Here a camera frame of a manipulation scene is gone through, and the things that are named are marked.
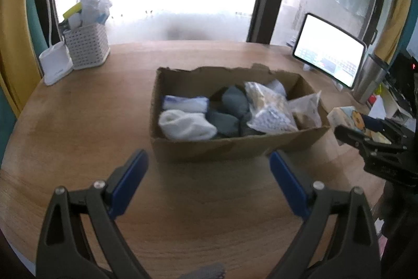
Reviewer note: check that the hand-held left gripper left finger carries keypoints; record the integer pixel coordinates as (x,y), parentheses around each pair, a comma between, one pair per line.
(129,181)

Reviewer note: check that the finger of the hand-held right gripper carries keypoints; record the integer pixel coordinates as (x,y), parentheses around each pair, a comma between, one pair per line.
(375,124)
(349,134)

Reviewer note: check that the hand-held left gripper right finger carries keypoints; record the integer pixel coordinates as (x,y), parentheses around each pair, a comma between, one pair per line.
(289,184)

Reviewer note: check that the yellow cartoon tissue pack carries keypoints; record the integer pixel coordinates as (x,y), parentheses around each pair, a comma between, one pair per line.
(343,115)

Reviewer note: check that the cardboard box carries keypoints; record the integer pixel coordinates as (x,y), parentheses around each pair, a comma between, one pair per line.
(228,148)

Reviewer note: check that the cotton swab bag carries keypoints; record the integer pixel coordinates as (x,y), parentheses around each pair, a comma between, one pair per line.
(267,112)

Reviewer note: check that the white socks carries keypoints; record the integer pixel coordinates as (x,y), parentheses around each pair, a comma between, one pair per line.
(186,125)

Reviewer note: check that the person's right forearm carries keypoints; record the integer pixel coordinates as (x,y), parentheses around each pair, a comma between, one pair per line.
(398,220)

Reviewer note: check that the steel tumbler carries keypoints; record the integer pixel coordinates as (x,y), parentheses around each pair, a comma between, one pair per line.
(369,79)

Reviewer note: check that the clear plastic packet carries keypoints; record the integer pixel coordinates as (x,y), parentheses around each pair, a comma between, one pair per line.
(307,112)

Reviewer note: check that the black device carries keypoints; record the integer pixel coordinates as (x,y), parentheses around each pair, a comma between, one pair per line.
(405,79)

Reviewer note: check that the white tablet stand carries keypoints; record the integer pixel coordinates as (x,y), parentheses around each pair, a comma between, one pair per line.
(308,68)

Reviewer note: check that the tablet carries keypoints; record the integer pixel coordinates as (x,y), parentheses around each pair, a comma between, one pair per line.
(329,47)

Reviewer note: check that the yellow curtain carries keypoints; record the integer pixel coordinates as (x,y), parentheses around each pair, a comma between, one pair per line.
(395,30)
(16,37)

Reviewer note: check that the grey socks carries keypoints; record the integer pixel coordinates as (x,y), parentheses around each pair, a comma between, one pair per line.
(233,101)

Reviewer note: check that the white desk lamp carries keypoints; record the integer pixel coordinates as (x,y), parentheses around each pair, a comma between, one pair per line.
(55,63)

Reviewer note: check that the white perforated basket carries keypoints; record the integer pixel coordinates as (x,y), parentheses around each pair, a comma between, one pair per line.
(88,47)

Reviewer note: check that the yellow item in basket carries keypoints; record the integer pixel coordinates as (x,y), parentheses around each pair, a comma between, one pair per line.
(73,10)

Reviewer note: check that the crumpled white wrappers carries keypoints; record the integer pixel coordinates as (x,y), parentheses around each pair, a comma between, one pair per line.
(93,4)

